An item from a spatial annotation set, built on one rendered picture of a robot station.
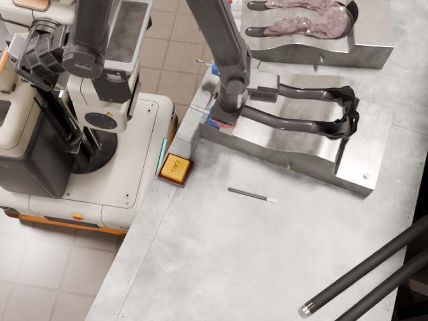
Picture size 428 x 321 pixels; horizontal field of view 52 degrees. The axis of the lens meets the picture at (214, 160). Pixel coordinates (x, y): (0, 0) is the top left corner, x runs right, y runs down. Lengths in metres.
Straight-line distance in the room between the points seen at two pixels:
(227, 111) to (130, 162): 0.88
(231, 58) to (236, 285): 0.59
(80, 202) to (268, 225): 0.89
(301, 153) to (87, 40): 0.60
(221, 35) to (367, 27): 0.74
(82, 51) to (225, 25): 0.27
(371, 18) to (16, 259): 1.71
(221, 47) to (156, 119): 1.14
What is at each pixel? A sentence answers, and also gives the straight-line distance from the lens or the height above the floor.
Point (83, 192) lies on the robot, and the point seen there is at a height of 0.28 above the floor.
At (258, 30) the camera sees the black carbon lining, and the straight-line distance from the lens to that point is 1.44.
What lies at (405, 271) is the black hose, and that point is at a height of 0.87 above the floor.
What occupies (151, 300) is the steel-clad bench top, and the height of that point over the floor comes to 0.80.
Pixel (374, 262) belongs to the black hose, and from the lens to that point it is 1.15.
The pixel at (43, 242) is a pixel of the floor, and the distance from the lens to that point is 2.13.
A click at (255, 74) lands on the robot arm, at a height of 1.17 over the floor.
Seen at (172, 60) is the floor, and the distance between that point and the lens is 2.44.
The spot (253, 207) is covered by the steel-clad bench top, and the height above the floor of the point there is 0.80.
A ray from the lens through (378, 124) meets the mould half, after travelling 1.32.
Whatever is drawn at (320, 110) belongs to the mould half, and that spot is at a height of 0.93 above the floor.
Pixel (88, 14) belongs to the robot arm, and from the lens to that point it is 0.79.
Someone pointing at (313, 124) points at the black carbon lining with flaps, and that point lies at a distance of 1.19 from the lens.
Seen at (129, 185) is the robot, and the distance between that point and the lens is 1.81.
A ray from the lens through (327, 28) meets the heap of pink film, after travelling 1.42.
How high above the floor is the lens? 1.93
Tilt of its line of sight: 66 degrees down
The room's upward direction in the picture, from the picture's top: straight up
